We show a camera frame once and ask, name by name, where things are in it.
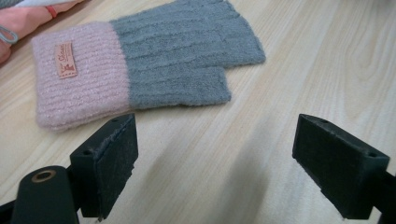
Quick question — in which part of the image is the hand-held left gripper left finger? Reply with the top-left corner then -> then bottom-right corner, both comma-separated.
68,112 -> 139,222

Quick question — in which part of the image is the pink and grey knit glove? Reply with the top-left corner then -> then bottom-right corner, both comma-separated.
31,0 -> 267,131

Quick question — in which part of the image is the pink ski glove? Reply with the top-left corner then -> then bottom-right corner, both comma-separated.
0,0 -> 85,64

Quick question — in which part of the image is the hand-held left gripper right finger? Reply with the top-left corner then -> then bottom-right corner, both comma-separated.
291,113 -> 390,220

